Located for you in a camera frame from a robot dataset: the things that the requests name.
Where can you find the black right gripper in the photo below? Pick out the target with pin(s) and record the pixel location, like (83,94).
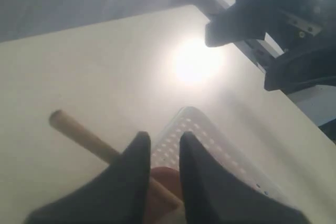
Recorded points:
(309,24)

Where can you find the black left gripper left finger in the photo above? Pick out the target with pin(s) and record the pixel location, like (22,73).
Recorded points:
(117,195)

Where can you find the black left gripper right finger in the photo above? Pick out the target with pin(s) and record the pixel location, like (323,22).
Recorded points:
(211,194)

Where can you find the white perforated plastic basket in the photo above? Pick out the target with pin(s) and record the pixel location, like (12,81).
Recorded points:
(166,150)

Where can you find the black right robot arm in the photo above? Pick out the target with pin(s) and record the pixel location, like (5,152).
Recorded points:
(297,70)

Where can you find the brown wooden plate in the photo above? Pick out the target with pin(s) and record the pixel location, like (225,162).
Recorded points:
(157,208)

